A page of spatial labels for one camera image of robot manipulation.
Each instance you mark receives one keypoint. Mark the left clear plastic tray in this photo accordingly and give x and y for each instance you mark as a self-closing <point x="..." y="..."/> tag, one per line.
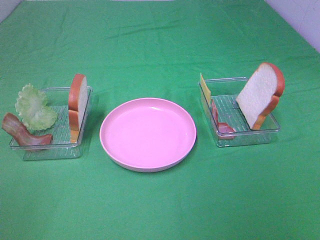
<point x="61" y="146"/>

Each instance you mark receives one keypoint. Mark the clear plastic tray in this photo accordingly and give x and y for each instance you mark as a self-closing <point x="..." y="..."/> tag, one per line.
<point x="224" y="92"/>
<point x="61" y="146"/>

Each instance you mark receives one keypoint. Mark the toy bread slice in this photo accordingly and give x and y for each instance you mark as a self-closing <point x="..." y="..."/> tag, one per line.
<point x="261" y="94"/>
<point x="77" y="102"/>

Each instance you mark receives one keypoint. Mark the toy lettuce leaf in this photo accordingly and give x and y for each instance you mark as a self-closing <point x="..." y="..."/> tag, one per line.
<point x="32" y="106"/>

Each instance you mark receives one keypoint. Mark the toy bacon strip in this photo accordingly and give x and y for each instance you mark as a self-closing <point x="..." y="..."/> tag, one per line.
<point x="222" y="127"/>
<point x="14" y="127"/>

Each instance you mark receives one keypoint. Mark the pink round plate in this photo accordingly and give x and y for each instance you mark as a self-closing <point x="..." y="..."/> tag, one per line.
<point x="148" y="134"/>

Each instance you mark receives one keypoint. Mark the right clear plastic tray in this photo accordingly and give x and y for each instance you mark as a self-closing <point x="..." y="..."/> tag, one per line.
<point x="224" y="92"/>

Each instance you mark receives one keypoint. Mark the yellow toy cheese slice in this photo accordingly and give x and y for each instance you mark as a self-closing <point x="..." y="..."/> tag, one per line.
<point x="205" y="89"/>

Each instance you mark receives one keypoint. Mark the green tablecloth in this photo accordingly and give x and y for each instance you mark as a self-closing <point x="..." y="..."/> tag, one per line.
<point x="130" y="50"/>

